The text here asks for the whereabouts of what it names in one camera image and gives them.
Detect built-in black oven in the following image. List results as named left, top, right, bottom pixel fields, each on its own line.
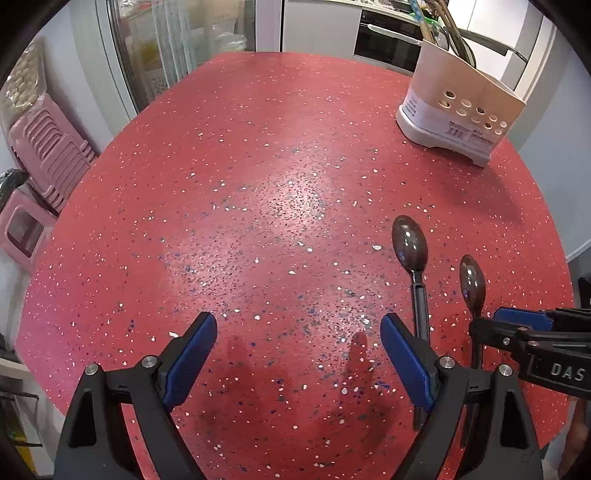
left=353, top=8, right=426, bottom=75

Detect person's right forearm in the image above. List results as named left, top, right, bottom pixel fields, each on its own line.
left=558, top=401, right=589, bottom=479

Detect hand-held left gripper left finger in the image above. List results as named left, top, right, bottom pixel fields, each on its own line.
left=54, top=311, right=219, bottom=480

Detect white refrigerator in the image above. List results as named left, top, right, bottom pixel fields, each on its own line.
left=462, top=0, right=557, bottom=99

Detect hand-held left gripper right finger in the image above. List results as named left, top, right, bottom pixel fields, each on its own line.
left=379, top=313, right=543, bottom=480

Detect glass door cabinet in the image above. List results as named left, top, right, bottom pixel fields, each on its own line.
left=96, top=0, right=257, bottom=118

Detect stack of pink plastic stools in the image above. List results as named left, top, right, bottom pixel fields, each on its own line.
left=9, top=92, right=100, bottom=219

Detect white kitchen cabinet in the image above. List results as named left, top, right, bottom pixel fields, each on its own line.
left=281, top=0, right=362, bottom=59

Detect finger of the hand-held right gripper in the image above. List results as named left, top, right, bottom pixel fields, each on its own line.
left=493, top=307, right=556, bottom=331
left=468, top=318, right=533, bottom=355

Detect beige and white utensil holder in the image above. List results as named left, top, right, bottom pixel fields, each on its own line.
left=396, top=39, right=527, bottom=168

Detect beige patterned bag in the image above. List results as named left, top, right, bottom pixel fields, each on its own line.
left=0, top=41, right=48, bottom=132

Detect dark metal spoon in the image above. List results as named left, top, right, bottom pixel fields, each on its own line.
left=392, top=215, right=433, bottom=431
left=458, top=255, right=488, bottom=448

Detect single pink stool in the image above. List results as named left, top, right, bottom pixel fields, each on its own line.
left=0, top=189, right=57, bottom=274

